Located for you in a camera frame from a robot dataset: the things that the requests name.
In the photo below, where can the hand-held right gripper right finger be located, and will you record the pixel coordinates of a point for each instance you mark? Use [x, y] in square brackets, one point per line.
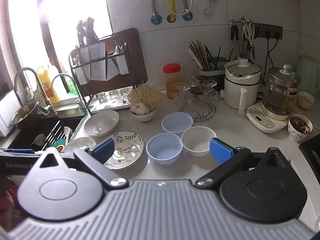
[220, 152]

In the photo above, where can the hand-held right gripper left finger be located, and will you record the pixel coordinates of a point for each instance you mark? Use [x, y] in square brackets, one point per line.
[105, 148]

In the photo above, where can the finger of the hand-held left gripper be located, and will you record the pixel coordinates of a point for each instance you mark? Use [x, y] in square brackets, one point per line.
[23, 151]

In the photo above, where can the floral plate with dark rim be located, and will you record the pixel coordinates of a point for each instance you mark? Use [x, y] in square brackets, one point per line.
[127, 150]

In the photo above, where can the blue plastic bowl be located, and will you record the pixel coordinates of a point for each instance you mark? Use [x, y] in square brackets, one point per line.
[177, 123]
[164, 151]

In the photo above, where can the black kitchen sink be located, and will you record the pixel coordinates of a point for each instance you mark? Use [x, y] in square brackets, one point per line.
[27, 136]

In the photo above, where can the white leaf-patterned deep bowl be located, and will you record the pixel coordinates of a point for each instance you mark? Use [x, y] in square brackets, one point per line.
[101, 123]

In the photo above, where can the plain white bowl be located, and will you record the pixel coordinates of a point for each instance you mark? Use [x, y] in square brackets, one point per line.
[197, 141]

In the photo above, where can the white patterned plate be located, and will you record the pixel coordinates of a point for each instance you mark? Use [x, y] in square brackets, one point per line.
[80, 143]

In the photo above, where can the chopsticks in sink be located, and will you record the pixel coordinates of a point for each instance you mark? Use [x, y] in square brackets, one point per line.
[52, 135]

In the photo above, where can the stainless steel bowl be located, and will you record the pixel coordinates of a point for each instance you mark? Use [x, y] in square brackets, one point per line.
[23, 116]

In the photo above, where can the green dish scrubber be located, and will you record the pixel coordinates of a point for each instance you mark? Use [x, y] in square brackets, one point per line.
[60, 147]

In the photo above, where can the white plastic container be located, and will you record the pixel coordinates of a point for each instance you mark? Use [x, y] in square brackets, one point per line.
[6, 115]

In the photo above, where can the white ceramic spoon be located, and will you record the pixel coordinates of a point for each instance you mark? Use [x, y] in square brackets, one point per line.
[67, 131]

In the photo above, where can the clear drinking glass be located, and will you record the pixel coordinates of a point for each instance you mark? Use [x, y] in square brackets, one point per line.
[114, 96]
[125, 95]
[101, 98]

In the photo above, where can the small white bowl with garlic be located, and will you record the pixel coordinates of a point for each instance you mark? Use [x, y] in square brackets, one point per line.
[146, 117]

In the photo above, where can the garlic bulb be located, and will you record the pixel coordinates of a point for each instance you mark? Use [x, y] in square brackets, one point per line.
[140, 109]

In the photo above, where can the group of clear glass cups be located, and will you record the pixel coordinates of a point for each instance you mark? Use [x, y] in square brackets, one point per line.
[197, 91]

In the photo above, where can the bunch of pale thin sticks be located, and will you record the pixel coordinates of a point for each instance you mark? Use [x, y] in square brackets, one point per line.
[145, 95]

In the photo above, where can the white electric cooking pot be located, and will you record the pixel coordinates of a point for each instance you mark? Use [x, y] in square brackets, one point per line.
[241, 90]

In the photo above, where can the yellow detergent bottle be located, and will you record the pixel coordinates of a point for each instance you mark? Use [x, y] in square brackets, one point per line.
[47, 85]

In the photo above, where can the green bottle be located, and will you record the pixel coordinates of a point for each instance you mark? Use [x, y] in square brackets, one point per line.
[70, 86]

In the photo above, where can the grey spring faucet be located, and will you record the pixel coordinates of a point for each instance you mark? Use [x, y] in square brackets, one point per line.
[18, 76]

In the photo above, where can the white patterned cup with residue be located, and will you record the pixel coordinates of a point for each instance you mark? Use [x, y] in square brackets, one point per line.
[297, 132]

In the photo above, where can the glass kettle with white knob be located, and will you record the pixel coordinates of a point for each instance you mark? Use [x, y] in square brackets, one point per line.
[278, 95]

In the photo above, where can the chrome curved faucet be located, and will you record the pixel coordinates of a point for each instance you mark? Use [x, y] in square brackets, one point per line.
[63, 76]

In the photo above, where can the plain steel knife blade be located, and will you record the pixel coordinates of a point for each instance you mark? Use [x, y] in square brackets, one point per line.
[120, 63]

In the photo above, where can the red-lidded plastic jar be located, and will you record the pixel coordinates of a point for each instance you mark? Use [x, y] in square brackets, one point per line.
[172, 81]

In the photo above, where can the patterned steel cleaver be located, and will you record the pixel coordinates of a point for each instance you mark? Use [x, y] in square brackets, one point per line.
[97, 62]

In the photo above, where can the black induction cooker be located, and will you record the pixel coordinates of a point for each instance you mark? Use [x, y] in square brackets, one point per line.
[311, 152]

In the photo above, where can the black metal knife rack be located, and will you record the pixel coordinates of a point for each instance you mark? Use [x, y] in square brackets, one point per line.
[70, 62]

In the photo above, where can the brown wooden cutting board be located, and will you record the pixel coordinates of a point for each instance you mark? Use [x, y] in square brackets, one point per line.
[132, 55]

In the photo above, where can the small cream bowl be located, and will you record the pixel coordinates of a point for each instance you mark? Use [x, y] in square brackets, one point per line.
[305, 100]

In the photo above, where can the bundle of chopsticks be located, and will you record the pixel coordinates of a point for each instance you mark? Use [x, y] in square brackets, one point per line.
[200, 53]

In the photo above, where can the hanging utensil hook rack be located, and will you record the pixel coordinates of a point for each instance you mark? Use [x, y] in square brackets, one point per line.
[236, 33]

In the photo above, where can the pale green kettle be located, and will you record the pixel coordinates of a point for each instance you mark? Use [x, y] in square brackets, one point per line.
[310, 72]

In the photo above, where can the black wall power strip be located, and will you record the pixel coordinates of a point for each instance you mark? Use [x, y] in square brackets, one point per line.
[270, 31]

